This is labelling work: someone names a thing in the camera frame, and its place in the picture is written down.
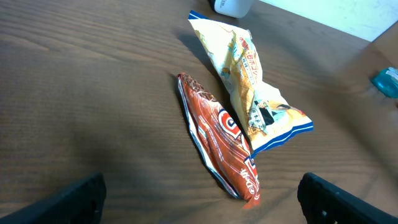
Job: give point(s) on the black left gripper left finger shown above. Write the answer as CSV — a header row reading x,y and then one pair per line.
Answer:
x,y
81,202

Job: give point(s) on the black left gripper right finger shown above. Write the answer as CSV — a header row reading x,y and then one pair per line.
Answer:
x,y
322,202

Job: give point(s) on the yellow wet wipes bag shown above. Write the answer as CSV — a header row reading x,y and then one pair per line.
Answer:
x,y
266,117

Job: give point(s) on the red brown snack bar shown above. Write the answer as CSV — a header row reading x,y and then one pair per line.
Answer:
x,y
220,142

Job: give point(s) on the blue mouthwash bottle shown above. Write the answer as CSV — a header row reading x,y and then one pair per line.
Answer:
x,y
386,82

